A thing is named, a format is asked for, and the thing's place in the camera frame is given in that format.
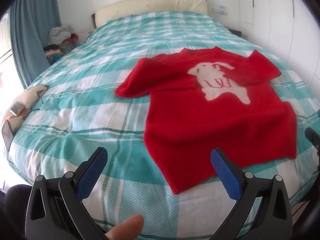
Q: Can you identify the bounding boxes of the teal plaid bed sheet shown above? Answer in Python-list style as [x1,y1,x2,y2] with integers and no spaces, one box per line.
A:
[4,10,320,240]

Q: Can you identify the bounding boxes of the cream padded headboard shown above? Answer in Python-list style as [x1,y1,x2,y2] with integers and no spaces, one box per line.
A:
[91,0,208,29]

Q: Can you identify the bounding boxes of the blue curtain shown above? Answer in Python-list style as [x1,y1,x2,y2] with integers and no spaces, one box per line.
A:
[9,0,62,88]

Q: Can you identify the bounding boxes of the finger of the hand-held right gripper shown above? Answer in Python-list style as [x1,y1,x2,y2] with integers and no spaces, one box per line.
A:
[304,127,320,153]

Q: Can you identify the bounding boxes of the silver phone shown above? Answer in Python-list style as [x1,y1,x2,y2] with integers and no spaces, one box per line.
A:
[10,102,25,117]

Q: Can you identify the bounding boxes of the person's dark trouser leg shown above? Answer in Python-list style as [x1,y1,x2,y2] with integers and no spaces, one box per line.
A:
[4,184,33,240]

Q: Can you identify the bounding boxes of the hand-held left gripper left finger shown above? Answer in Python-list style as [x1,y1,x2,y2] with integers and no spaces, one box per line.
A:
[25,147,108,240]

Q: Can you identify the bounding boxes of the black glasses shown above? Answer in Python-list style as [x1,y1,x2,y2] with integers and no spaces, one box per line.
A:
[30,96,45,112]

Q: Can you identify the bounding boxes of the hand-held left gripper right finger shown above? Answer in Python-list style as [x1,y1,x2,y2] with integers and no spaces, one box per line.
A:
[210,148,293,240]

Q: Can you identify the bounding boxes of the red sweater with white animal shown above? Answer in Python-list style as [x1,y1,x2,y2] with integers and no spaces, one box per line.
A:
[114,46,298,195]

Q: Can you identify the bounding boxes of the cream patterned pillow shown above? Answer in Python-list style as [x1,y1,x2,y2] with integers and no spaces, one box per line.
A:
[0,84,49,137]

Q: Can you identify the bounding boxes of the pile of mixed clothes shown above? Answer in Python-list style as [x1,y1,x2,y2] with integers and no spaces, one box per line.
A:
[44,26,79,65]

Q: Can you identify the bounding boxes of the person's left hand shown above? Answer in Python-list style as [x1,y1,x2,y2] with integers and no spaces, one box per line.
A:
[104,214,144,240]

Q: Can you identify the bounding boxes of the white wardrobe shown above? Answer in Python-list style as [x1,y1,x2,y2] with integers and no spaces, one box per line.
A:
[237,0,320,64]

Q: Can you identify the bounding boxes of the dark nightstand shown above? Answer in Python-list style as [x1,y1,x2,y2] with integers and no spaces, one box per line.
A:
[229,27,248,40]

